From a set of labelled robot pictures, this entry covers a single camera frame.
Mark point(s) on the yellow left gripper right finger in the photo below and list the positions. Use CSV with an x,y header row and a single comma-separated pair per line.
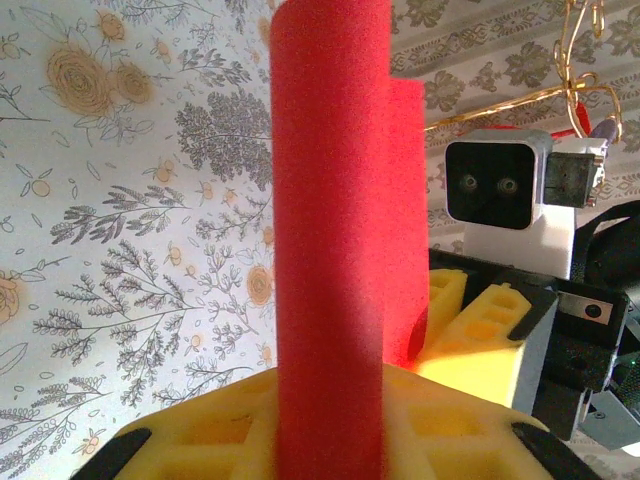
x,y
460,440

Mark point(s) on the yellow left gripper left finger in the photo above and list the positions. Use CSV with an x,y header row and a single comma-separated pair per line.
x,y
200,440

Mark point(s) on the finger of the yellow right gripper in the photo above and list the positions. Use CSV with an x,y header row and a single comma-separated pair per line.
x,y
480,355
447,300

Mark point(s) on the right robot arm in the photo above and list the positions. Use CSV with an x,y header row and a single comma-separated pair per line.
x,y
615,250

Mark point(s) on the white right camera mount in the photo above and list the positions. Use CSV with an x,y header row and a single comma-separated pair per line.
x,y
520,250

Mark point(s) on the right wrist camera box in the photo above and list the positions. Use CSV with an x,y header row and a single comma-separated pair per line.
x,y
490,185

